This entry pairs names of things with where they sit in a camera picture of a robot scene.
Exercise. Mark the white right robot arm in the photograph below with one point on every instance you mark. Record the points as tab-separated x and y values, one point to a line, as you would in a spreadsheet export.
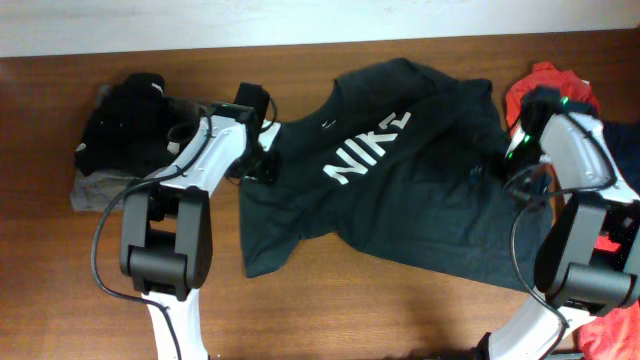
588	263

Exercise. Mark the black folded garment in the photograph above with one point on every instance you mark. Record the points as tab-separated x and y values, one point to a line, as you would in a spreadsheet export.
136	128

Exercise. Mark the red shirt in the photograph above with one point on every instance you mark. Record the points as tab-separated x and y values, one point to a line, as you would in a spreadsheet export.
547	79

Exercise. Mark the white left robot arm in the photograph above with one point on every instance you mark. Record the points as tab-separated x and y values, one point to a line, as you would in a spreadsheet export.
166	242

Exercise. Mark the dark green Nike t-shirt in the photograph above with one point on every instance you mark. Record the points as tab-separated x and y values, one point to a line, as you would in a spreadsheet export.
401	163

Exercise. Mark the grey folded garment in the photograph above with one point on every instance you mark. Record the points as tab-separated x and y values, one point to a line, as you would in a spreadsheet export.
92	193

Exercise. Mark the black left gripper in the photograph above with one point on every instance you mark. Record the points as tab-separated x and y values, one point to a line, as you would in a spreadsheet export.
270	168

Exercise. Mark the navy blue garment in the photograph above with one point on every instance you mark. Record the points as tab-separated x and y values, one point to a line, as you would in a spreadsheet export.
622	141

